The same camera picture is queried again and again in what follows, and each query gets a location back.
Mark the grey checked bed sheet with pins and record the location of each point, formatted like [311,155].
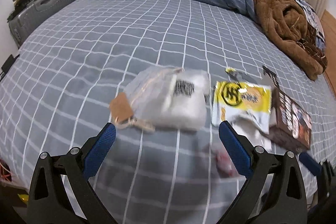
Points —
[105,43]

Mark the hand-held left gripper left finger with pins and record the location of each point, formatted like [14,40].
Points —
[101,148]

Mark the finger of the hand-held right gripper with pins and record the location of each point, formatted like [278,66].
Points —
[311,163]

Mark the dark brown patterned cloth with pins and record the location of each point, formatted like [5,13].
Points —
[313,45]

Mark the brown snack box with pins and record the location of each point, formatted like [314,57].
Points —
[291,119]

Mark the clear plastic bag with red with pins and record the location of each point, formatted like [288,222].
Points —
[223,158]

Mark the grey suitcase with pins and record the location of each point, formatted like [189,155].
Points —
[39,11]

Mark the small green wrapper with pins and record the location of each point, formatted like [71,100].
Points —
[232,72]

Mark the yellow snack wrapper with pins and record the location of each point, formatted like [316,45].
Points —
[244,98]

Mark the printed pillow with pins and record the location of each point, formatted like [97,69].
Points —
[311,11]

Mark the black leaflet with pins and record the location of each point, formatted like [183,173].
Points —
[270,77]

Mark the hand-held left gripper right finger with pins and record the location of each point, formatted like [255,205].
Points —
[235,148]

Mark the small yellow item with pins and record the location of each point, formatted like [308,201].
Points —
[23,199]

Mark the brown fleece blanket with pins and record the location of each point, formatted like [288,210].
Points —
[275,11]

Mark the clear plastic bag with tag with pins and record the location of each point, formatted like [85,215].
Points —
[183,108]

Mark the wooden headboard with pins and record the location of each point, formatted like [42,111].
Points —
[329,37]

